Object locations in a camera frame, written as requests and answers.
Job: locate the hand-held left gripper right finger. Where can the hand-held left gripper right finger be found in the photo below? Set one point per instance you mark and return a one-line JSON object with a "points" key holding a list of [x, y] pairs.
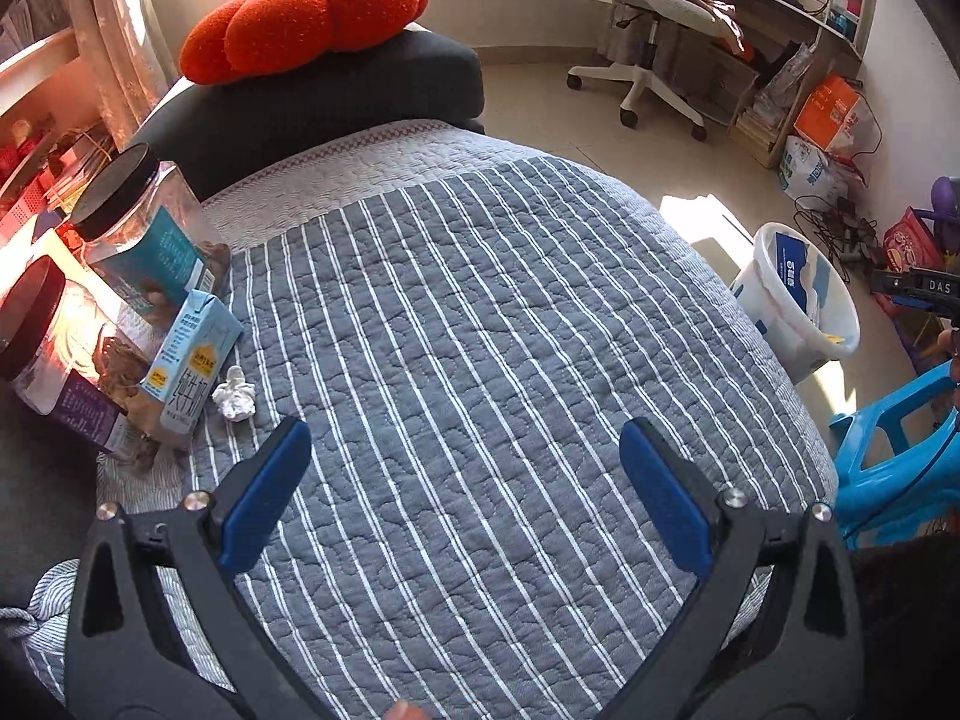
{"points": [[667, 495]]}

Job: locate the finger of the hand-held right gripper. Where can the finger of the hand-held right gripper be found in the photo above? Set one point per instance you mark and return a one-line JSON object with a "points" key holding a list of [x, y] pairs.
{"points": [[911, 301], [937, 285]]}

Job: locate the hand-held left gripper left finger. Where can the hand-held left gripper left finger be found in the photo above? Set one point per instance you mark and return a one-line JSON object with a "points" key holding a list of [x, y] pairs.
{"points": [[262, 495]]}

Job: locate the blue snack box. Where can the blue snack box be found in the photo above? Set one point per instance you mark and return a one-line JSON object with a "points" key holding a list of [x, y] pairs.
{"points": [[795, 270]]}

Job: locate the white trash bin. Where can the white trash bin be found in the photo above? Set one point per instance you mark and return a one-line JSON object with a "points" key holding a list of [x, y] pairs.
{"points": [[795, 349]]}

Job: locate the person's right hand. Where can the person's right hand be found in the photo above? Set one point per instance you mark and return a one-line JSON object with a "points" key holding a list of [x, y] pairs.
{"points": [[951, 352]]}

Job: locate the person's left hand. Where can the person's left hand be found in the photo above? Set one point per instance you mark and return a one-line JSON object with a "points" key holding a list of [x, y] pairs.
{"points": [[406, 712]]}

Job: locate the red gift bag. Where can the red gift bag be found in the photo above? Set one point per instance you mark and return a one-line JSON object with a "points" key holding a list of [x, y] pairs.
{"points": [[907, 240]]}

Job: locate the purple toy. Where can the purple toy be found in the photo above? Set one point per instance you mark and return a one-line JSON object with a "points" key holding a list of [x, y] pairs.
{"points": [[946, 202]]}

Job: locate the small crumpled white tissue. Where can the small crumpled white tissue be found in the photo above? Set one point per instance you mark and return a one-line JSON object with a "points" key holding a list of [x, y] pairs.
{"points": [[234, 394]]}

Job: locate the light blue milk carton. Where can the light blue milk carton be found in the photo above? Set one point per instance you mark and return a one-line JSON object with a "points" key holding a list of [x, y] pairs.
{"points": [[191, 367]]}

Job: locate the blue plastic stool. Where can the blue plastic stool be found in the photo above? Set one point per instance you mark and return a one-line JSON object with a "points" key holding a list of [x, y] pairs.
{"points": [[892, 450]]}

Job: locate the white packaging bag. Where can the white packaging bag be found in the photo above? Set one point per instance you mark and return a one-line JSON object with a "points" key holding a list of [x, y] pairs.
{"points": [[806, 169]]}

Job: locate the orange cardboard box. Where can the orange cardboard box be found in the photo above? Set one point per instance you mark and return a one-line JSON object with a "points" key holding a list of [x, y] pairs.
{"points": [[829, 112]]}

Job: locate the clear jar purple label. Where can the clear jar purple label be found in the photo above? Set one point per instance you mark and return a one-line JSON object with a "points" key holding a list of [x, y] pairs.
{"points": [[52, 360]]}

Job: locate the thin striped cloth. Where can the thin striped cloth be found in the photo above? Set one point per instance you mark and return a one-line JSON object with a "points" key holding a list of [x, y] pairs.
{"points": [[45, 630]]}

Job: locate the grey striped quilt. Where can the grey striped quilt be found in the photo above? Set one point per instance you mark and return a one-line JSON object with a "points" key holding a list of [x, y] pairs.
{"points": [[465, 315]]}

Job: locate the clear jar teal label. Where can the clear jar teal label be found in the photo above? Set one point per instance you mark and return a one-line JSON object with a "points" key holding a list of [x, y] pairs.
{"points": [[142, 240]]}

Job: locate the wooden desk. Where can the wooden desk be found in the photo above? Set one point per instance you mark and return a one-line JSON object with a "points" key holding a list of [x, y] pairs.
{"points": [[795, 22]]}

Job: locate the pink garment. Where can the pink garment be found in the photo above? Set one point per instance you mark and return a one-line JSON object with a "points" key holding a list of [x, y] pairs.
{"points": [[705, 4]]}

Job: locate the white office chair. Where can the white office chair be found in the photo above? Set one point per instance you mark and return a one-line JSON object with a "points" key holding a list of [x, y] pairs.
{"points": [[645, 30]]}

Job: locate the dark grey sofa cushion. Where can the dark grey sofa cushion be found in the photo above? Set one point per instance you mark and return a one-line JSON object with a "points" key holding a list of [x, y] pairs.
{"points": [[337, 112]]}

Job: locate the shelf with pink baskets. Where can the shelf with pink baskets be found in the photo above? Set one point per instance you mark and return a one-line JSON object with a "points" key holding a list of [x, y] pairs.
{"points": [[37, 142]]}

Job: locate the orange pumpkin cushion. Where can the orange pumpkin cushion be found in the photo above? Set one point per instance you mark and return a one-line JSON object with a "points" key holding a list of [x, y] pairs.
{"points": [[300, 15]]}

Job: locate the sheer curtain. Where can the sheer curtain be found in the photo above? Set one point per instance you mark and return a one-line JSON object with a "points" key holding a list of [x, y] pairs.
{"points": [[127, 30]]}

